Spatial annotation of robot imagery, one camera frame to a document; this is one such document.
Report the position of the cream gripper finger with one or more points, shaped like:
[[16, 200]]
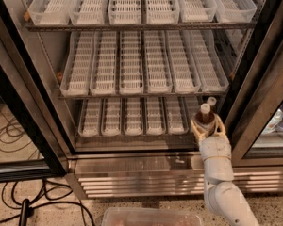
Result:
[[199, 132], [219, 127]]

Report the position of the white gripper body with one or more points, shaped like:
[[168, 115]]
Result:
[[215, 148]]

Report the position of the brown bottle with white cap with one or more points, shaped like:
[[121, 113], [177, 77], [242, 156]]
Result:
[[205, 118]]

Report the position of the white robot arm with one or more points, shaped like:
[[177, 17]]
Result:
[[222, 197]]

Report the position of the shelf tray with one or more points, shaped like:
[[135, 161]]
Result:
[[111, 121], [197, 11], [88, 12], [49, 12], [235, 11], [210, 70], [103, 80], [155, 124], [125, 11], [76, 74], [193, 107], [90, 118], [131, 74], [184, 73], [133, 117], [156, 62], [176, 116], [162, 11]]

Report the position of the white bottle behind glass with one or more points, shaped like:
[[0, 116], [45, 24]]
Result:
[[273, 122]]

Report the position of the stainless steel fridge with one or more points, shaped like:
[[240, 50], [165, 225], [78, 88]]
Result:
[[251, 55]]

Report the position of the open glass fridge door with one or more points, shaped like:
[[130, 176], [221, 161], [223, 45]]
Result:
[[25, 106]]

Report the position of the clear plastic container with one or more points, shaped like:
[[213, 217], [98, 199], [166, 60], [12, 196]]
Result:
[[126, 216]]

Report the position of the black cable plug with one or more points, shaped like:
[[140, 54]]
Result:
[[26, 212]]

